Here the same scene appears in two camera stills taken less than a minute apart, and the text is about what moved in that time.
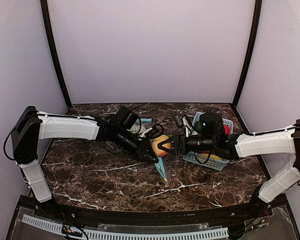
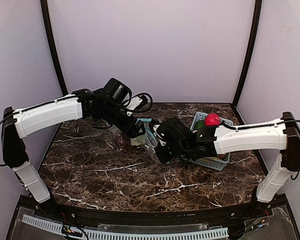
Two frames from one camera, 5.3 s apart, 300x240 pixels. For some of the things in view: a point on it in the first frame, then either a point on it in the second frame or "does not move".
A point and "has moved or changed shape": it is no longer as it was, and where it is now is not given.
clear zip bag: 161,168 → 150,135
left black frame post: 46,13 does not move
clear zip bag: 141,125 has moved or changed shape
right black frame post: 257,13 does not move
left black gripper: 144,150 → 139,127
